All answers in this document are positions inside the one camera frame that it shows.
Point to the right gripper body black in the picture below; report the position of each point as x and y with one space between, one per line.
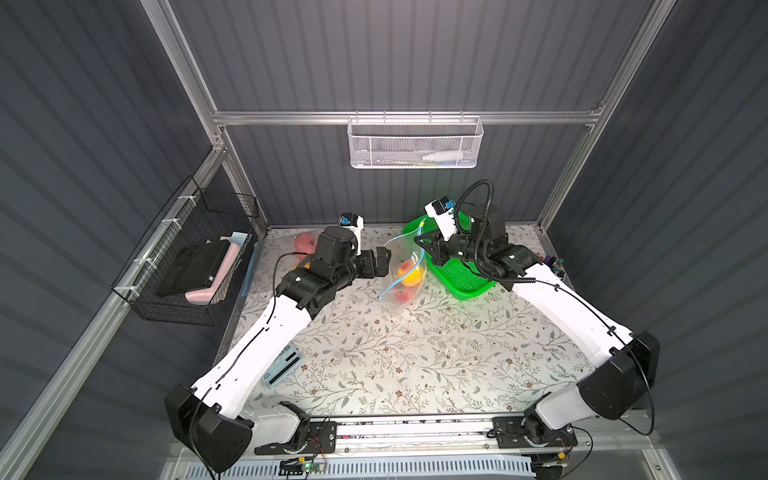
429 244

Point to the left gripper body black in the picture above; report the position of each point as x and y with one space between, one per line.
380 261

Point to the pink peach top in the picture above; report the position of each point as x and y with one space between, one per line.
406 267

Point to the pink peach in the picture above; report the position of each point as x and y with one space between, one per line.
305 243
406 267
404 294

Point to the yellow peach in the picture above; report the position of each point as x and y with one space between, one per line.
414 278

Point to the pink peach bottom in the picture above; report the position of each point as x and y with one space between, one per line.
404 294

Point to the clear zip-top bag blue zipper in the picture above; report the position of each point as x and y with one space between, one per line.
275 250

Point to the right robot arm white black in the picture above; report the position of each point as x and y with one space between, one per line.
625 363

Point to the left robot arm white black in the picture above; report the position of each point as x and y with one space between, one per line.
209 417

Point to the pink peach behind bag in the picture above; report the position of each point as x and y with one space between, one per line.
305 243

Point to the green plastic basket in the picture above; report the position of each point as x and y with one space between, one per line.
457 279

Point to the white tube in basket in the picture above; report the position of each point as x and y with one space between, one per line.
443 157

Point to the pink pen cup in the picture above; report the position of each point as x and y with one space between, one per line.
556 265

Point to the teal calculator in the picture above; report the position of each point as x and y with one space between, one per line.
283 366

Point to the black pouch in basket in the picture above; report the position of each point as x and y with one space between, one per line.
193 268

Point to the white wire wall basket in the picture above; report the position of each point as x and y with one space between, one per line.
399 142

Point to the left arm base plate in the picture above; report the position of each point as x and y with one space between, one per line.
314 437

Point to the black wire wall basket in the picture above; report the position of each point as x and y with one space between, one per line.
197 215

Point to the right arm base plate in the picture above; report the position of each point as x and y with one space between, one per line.
515 432

